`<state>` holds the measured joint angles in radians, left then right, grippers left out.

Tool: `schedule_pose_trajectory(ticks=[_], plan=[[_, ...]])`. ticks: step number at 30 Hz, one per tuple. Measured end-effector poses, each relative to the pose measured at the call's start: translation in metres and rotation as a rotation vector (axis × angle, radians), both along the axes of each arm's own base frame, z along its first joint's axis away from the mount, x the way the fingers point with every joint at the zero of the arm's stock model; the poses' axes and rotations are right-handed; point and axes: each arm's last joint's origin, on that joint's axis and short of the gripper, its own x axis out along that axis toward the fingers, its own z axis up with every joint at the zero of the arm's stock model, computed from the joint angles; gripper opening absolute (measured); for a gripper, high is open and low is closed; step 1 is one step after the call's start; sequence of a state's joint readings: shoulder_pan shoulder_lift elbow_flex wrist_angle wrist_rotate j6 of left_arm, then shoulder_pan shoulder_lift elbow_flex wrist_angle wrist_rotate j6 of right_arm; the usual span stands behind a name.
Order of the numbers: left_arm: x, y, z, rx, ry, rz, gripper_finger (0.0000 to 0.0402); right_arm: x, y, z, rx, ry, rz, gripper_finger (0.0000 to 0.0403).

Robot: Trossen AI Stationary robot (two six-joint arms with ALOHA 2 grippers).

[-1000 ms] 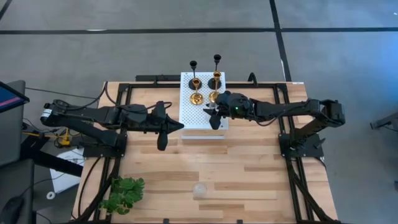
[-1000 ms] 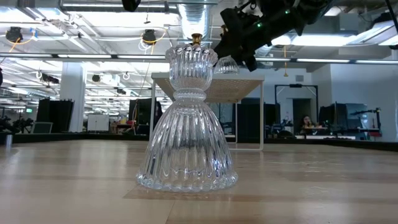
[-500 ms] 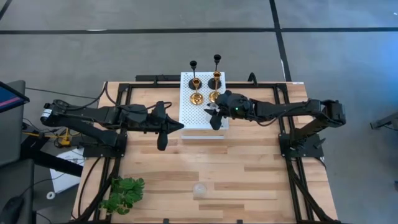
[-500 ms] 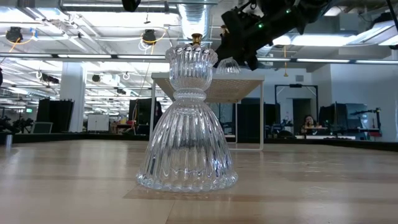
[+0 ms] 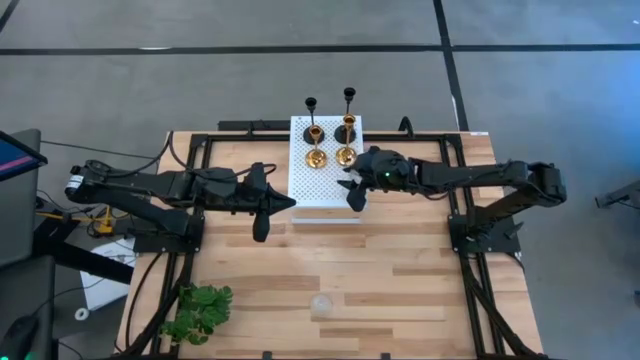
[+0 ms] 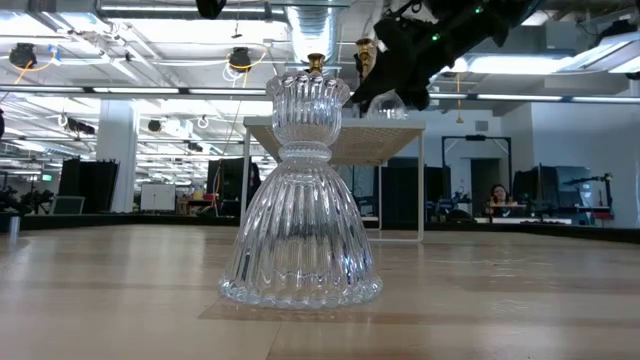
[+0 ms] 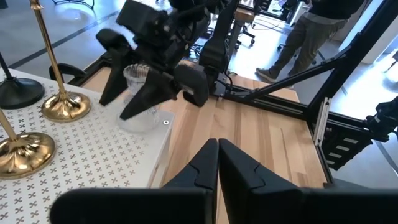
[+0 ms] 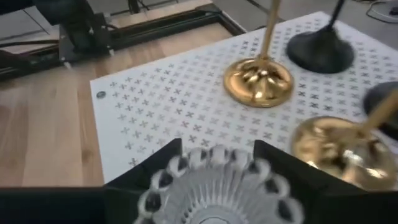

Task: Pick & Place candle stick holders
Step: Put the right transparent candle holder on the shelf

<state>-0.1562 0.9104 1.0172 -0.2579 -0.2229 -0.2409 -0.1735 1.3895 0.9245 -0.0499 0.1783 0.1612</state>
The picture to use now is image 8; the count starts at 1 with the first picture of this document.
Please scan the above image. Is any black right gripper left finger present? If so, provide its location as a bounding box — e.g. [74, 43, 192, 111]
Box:
[0, 138, 183, 224]

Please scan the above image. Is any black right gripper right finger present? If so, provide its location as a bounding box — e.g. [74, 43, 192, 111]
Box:
[253, 139, 398, 224]

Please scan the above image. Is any gold candlestick holder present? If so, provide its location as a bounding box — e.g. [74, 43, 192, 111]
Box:
[290, 88, 398, 191]
[223, 0, 295, 109]

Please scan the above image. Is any clear ribbed glass candle holder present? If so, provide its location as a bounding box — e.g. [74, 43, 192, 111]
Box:
[133, 144, 305, 224]

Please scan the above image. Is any white perforated metal shelf riser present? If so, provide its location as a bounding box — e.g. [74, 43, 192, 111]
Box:
[89, 11, 398, 184]

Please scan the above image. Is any black aluminium table frame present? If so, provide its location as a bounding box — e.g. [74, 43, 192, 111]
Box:
[0, 2, 248, 82]

